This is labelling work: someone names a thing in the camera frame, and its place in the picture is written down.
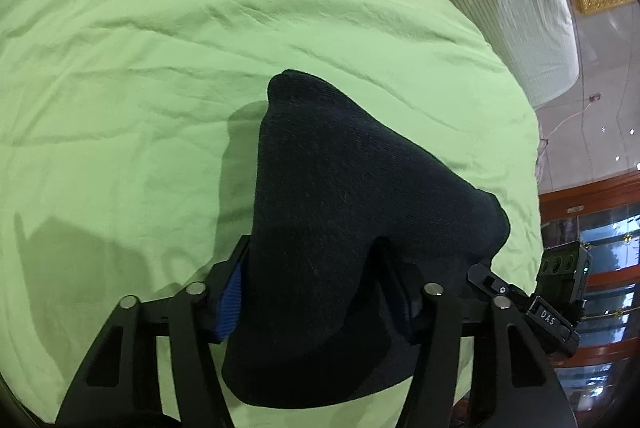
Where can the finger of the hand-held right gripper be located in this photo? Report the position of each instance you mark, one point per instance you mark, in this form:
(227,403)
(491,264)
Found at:
(492,284)

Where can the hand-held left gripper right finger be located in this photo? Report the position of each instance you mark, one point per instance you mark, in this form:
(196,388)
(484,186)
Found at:
(440,333)

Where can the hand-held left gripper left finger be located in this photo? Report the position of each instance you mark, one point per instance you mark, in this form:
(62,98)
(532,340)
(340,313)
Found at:
(229,308)

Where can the dark navy pants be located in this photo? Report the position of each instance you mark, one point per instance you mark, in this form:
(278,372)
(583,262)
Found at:
(325,218)

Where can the wooden glass cabinet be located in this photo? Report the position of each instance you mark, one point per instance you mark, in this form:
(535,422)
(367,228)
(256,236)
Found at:
(600,218)

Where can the floral cloth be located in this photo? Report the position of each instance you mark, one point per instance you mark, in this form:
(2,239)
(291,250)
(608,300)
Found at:
(541,162)

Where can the light green bed sheet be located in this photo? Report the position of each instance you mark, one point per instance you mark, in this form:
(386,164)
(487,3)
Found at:
(150,57)

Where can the wall socket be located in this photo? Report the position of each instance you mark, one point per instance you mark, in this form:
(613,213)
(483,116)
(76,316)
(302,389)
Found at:
(595,97)

